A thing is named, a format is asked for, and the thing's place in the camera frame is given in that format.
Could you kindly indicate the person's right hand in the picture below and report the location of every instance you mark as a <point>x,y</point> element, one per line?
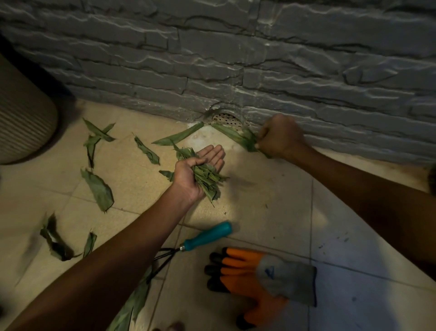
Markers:
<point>281,136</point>

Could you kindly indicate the beige ribbed plant pot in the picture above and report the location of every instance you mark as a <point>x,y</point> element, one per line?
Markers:
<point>24,112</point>

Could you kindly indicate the person's right forearm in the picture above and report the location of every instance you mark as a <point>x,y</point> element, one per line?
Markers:
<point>368,204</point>

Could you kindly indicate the person's left forearm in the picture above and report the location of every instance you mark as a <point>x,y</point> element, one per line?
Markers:
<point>102,269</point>

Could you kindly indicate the person's left foot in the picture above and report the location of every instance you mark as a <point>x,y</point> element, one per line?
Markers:
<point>173,327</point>

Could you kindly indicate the person's left hand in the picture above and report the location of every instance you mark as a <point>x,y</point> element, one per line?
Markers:
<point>185,180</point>

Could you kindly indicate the orange black work glove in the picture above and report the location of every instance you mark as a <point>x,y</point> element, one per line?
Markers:
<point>245,272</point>

